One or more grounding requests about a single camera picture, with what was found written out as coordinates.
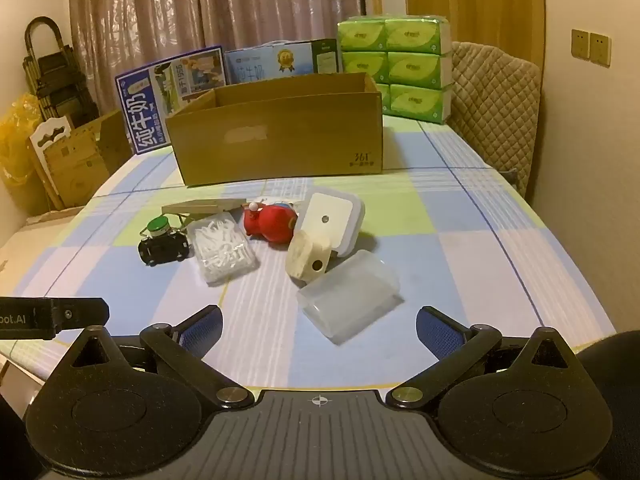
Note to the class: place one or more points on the flat brown box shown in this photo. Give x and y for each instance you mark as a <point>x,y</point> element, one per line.
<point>200,207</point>

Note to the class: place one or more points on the pink curtain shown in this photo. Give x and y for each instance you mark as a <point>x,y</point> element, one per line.
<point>215,10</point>

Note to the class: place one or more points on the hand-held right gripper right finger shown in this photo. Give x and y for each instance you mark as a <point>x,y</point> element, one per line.
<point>440,332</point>

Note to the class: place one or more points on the black toy car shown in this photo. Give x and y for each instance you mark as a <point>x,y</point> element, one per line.
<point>162,250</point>

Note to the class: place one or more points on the cream electrical plug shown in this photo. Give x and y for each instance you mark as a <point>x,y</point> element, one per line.
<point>307,255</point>

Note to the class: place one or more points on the pack of green tissue packets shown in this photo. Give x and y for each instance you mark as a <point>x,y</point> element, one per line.
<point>410,67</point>

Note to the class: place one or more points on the yellow plastic bag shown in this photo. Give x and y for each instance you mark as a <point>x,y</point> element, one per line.
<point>15,150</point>

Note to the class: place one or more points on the red toy figurine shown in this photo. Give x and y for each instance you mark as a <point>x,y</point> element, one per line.
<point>270,222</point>

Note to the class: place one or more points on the flattened cardboard cartons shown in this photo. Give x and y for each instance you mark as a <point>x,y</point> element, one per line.
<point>80,160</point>

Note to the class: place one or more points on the white remote control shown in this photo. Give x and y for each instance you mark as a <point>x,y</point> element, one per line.
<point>280,199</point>

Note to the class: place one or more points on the wooden door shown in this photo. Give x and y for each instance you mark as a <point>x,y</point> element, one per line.
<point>475,0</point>

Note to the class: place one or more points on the white square night light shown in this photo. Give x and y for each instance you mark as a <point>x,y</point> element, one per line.
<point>330,215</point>

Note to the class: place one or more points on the folded black trolley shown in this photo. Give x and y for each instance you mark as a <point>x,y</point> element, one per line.
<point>55,80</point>

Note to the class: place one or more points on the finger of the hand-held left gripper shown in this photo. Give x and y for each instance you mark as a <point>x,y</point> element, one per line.
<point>75,314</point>

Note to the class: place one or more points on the translucent plastic box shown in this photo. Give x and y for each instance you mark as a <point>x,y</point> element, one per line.
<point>350,295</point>

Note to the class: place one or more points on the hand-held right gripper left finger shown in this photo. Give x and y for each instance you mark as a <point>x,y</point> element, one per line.
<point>202,332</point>

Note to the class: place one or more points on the light blue milk carton box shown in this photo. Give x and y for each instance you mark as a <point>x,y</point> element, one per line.
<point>270,62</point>

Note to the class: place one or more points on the chair with quilted beige cover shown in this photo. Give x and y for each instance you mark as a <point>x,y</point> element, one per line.
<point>495,105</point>

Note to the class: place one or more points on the dark blue milk carton box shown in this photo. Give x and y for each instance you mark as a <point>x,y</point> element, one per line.
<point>155,105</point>

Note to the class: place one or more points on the brown cardboard box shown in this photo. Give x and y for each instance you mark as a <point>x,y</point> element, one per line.
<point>280,135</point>

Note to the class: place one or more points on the beige wall switch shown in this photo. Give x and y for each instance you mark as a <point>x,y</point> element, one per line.
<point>580,43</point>
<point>600,50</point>

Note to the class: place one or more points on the bag of cotton swabs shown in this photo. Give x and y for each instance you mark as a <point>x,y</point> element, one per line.
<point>225,250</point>

